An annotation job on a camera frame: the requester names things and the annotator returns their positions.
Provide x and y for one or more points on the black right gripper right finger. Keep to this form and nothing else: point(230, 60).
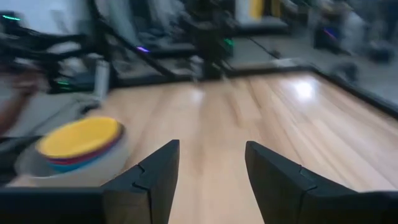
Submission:
point(276, 186)

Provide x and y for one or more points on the person's forearm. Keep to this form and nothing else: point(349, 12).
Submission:
point(9, 113)

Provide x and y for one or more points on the person's hand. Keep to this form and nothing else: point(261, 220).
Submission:
point(26, 82)

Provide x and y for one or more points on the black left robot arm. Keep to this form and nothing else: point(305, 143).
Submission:
point(211, 34)

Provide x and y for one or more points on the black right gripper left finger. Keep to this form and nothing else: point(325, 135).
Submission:
point(158, 177)

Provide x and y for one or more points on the white round tray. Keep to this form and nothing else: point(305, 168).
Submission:
point(102, 166)

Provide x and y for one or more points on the blue plastic bowl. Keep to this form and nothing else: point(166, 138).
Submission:
point(70, 167)

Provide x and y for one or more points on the black neighbouring robot arm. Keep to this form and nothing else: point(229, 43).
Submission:
point(37, 43)

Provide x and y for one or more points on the yellow background object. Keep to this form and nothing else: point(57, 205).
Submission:
point(256, 8)

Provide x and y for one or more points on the black metal frame strut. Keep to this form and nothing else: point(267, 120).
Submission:
point(136, 46)

